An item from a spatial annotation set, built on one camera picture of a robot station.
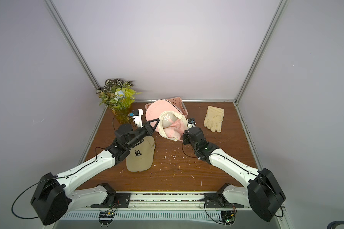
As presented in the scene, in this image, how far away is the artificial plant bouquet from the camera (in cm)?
94

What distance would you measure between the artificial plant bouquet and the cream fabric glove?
58 cm

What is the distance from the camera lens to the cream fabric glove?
1044 mm
